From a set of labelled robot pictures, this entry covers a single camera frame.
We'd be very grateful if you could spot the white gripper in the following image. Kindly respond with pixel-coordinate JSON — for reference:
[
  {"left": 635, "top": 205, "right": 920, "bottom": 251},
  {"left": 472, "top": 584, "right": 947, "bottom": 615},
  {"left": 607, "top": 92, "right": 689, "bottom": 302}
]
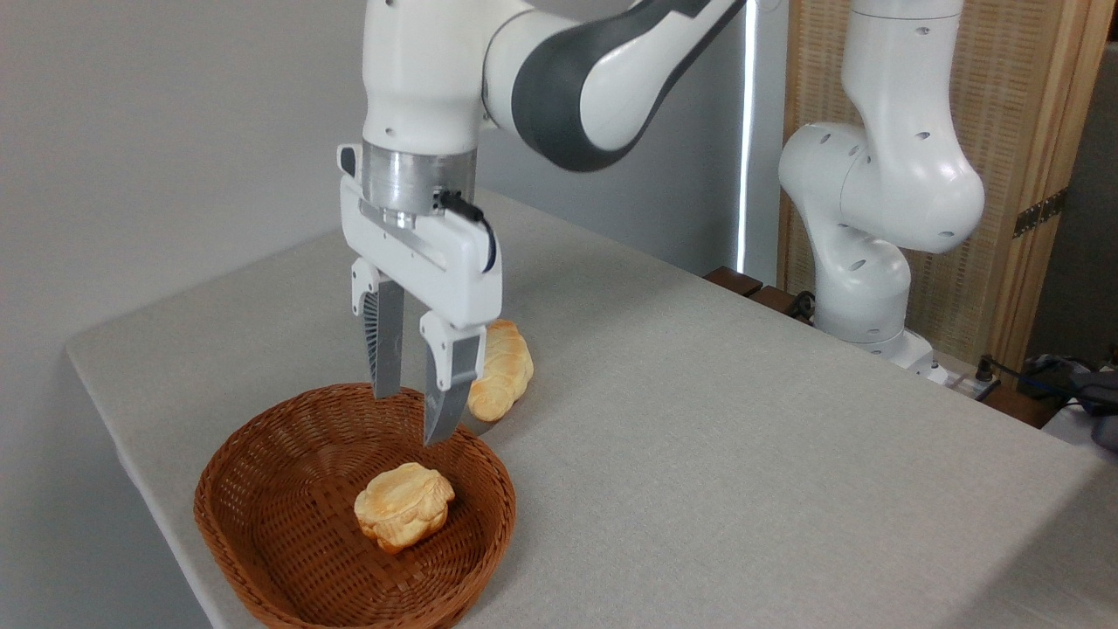
[{"left": 336, "top": 143, "right": 505, "bottom": 448}]

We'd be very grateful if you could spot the round golden bread roll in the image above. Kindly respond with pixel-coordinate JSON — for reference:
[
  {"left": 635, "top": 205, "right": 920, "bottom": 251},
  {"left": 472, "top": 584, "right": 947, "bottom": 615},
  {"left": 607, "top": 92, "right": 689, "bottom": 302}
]
[{"left": 353, "top": 462, "right": 457, "bottom": 556}]

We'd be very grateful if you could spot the long twisted bread loaf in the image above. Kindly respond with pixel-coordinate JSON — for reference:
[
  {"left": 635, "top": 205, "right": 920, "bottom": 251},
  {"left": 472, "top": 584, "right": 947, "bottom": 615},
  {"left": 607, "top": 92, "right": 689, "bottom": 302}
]
[{"left": 466, "top": 319, "right": 535, "bottom": 425}]

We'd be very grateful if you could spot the brown woven wicker basket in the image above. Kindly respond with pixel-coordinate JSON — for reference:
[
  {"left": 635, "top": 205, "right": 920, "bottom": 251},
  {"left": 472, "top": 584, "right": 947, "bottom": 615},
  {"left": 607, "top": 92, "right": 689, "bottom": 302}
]
[{"left": 193, "top": 382, "right": 518, "bottom": 629}]

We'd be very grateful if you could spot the grey tablecloth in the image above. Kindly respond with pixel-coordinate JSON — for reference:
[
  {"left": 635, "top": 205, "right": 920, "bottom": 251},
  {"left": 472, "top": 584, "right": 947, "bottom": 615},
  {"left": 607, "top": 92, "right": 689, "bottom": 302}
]
[{"left": 65, "top": 188, "right": 1118, "bottom": 629}]

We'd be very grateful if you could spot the metal screen hinge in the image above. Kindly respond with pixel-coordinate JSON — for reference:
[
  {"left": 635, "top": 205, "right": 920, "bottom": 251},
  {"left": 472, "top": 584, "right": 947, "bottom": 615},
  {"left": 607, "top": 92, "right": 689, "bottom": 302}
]
[{"left": 1012, "top": 187, "right": 1069, "bottom": 239}]

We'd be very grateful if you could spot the wooden rattan folding screen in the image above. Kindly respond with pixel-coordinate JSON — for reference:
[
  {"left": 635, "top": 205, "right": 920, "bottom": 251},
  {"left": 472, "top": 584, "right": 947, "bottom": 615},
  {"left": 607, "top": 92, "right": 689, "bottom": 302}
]
[{"left": 776, "top": 0, "right": 1116, "bottom": 378}]

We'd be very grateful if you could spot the dark grey bundled bag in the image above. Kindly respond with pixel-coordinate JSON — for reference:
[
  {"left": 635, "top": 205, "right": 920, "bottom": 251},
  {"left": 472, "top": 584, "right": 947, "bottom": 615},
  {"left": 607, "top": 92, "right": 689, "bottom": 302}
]
[{"left": 1022, "top": 348, "right": 1118, "bottom": 453}]

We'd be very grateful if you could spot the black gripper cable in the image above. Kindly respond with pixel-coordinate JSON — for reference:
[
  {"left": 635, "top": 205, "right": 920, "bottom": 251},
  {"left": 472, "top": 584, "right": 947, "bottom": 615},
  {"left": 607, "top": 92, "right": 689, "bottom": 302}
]
[{"left": 433, "top": 189, "right": 500, "bottom": 273}]

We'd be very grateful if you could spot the black power cable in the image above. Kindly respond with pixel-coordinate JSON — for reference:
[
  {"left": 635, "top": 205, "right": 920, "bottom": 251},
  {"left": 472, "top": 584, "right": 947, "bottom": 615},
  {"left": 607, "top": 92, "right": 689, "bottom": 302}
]
[{"left": 976, "top": 353, "right": 1084, "bottom": 411}]

